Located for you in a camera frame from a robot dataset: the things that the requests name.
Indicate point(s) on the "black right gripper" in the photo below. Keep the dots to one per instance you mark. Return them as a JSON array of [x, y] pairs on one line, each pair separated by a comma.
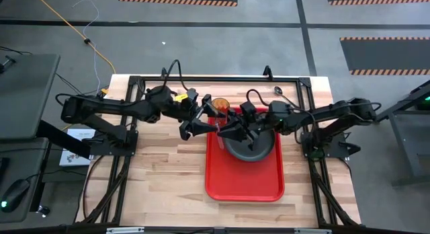
[[257, 126]]

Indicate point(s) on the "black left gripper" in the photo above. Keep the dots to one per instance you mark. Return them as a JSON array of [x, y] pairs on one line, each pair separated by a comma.
[[189, 113]]

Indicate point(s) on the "amber ribbed plastic cup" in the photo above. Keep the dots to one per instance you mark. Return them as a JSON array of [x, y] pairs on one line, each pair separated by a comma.
[[221, 103]]

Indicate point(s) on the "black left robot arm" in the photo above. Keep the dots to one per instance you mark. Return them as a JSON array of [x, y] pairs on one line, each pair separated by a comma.
[[111, 108]]

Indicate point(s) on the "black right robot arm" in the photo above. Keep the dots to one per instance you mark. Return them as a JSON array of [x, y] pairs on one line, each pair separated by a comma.
[[336, 109]]

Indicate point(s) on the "black round plate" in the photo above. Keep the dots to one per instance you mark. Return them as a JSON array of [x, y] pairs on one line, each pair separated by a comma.
[[248, 153]]

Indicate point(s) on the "red plastic tray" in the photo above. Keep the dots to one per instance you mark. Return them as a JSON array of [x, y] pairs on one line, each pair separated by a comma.
[[245, 180]]

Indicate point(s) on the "yellow tag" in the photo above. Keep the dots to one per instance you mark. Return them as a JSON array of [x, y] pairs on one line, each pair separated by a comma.
[[180, 97]]

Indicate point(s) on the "white paper box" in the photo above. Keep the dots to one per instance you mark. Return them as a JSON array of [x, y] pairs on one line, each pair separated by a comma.
[[72, 158]]

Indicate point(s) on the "black table stand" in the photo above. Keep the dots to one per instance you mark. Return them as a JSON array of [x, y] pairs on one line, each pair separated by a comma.
[[403, 146]]

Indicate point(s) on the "black caster wheel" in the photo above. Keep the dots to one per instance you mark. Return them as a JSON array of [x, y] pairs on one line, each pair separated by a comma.
[[43, 210]]

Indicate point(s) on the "low dark grey desk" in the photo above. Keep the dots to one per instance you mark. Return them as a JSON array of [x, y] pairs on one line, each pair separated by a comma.
[[20, 160]]

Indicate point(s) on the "black computer mouse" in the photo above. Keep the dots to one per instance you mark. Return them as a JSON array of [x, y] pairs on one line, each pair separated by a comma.
[[15, 193]]

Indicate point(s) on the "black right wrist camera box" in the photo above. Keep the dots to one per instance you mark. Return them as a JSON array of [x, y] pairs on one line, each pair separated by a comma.
[[248, 111]]

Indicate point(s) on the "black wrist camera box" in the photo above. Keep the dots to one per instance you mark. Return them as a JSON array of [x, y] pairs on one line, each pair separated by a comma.
[[248, 111], [192, 94]]

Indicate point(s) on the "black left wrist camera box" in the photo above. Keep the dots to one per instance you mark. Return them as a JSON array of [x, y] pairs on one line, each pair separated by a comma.
[[192, 94]]

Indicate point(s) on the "black frame upright post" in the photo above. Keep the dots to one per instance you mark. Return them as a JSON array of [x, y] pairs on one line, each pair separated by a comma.
[[267, 72], [163, 72]]

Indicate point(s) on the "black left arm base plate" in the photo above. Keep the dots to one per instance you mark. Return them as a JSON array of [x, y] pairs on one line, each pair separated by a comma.
[[129, 148]]

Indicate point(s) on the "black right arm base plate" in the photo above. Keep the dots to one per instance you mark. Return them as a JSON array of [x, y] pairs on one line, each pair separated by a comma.
[[336, 153]]

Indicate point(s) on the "silver metal bracket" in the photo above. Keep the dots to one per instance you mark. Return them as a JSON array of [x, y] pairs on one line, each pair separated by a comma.
[[312, 231], [124, 230]]

